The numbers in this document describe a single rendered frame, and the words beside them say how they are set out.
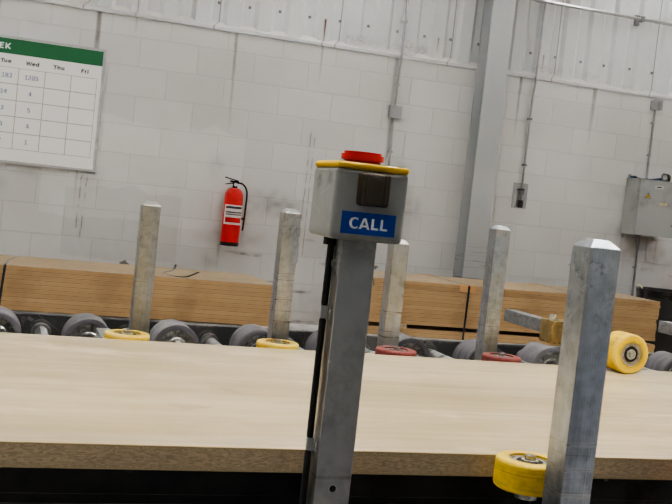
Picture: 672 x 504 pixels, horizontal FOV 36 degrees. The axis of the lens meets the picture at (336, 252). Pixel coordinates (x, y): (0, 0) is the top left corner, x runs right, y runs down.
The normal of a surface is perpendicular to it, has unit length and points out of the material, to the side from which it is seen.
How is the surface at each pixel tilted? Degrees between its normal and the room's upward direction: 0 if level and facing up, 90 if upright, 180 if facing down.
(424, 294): 90
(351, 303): 90
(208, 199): 90
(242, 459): 90
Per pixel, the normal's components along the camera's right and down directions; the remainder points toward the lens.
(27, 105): 0.30, 0.08
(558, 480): -0.95, -0.08
